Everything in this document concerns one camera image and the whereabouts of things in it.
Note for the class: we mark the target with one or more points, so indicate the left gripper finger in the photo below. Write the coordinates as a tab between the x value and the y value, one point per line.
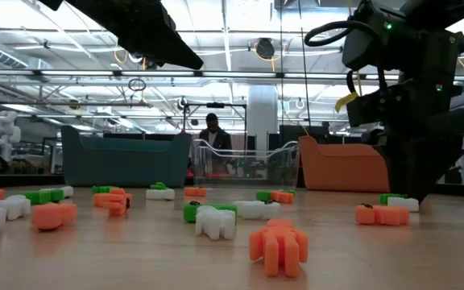
167	44

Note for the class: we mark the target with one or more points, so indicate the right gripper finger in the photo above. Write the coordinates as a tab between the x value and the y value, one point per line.
417	169

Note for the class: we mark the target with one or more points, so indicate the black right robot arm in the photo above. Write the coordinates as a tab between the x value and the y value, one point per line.
417	48

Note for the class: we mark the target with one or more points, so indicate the long ceiling light bar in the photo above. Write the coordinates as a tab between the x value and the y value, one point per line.
75	73

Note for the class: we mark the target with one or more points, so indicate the orange plastic bin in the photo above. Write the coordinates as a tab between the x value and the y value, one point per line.
336	169

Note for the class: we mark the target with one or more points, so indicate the person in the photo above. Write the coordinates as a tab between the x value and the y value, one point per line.
214	137

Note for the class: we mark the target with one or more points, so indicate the white round column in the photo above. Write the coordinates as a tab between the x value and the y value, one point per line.
262	117

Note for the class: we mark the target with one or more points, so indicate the teal plastic bin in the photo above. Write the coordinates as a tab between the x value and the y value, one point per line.
123	165

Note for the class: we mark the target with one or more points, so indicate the clear plastic bin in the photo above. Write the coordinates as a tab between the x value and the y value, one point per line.
232	169

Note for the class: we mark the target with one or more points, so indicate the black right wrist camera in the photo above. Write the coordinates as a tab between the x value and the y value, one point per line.
363	110

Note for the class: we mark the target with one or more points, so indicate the black metal frame rig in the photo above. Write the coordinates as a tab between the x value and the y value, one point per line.
215	105

